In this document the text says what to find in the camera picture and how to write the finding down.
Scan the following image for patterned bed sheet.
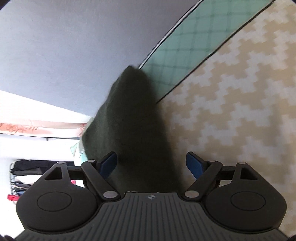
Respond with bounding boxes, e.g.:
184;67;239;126
74;0;296;200

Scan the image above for grey-blue headboard panel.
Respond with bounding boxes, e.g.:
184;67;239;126
1;1;195;115

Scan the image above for dark green knit sweater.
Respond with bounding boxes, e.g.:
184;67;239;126
82;66;182;193

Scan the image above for pink floral curtain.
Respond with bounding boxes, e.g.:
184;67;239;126
1;123;86;138

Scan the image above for clothes rack with garments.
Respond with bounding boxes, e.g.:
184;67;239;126
6;159;77;204

